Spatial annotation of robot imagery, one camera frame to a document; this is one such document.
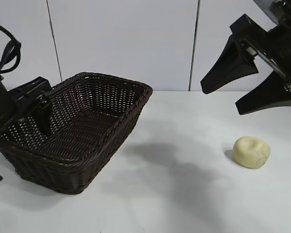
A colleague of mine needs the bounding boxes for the pale yellow egg yolk pastry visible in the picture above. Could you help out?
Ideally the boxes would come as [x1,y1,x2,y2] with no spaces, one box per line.
[232,136,272,170]

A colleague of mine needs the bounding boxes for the dark brown woven basket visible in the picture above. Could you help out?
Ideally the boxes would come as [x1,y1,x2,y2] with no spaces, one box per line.
[0,72,154,196]

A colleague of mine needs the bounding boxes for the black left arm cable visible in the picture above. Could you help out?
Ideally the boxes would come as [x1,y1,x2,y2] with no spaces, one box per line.
[0,20,22,75]

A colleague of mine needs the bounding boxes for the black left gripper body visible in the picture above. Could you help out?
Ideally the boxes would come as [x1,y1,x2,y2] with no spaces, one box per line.
[7,76,52,122]

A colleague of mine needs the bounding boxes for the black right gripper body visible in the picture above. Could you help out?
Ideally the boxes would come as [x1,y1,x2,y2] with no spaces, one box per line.
[229,13,291,98]

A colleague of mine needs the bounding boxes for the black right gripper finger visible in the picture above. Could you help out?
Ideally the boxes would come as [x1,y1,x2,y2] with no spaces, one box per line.
[234,71,291,116]
[200,38,259,95]

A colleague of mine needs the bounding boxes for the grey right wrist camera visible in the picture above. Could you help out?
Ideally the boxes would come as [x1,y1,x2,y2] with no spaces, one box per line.
[253,0,286,25]

